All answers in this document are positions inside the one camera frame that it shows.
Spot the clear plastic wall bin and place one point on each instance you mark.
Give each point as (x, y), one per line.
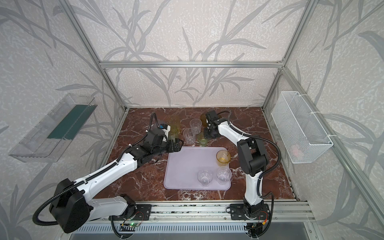
(35, 147)

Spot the yellow transparent plastic cup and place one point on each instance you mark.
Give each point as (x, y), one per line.
(223, 158)

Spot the green pad in bin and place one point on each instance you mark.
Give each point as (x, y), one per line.
(69, 127)

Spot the tall green plastic cup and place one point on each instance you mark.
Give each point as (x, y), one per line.
(173, 137)

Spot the small circuit board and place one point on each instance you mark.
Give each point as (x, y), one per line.
(130, 225)

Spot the lilac plastic tray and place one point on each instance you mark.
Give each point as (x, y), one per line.
(183, 167)

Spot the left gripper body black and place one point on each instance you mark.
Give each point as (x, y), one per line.
(162, 149)

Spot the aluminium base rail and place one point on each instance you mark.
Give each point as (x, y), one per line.
(219, 212)

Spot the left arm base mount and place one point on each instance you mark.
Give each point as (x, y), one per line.
(136, 211)

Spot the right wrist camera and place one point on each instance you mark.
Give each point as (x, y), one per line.
(211, 116)

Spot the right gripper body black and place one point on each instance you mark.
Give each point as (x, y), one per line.
(208, 133)

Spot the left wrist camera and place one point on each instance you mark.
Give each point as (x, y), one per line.
(163, 129)

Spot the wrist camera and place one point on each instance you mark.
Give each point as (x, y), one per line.
(163, 129)
(211, 116)

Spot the tall yellow plastic cup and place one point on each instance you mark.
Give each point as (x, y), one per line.
(175, 123)

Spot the amber dimpled cup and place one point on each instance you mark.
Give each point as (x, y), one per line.
(204, 120)

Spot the clear faceted cup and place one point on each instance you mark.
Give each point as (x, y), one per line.
(205, 177)
(224, 175)
(196, 125)
(189, 136)

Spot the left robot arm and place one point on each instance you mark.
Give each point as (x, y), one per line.
(73, 204)

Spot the white wire mesh basket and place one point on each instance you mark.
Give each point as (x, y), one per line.
(304, 137)

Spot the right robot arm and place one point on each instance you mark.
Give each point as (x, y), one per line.
(252, 156)

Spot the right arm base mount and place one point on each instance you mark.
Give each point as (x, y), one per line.
(244, 212)

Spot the small green plastic cup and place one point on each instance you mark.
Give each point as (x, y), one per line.
(202, 140)

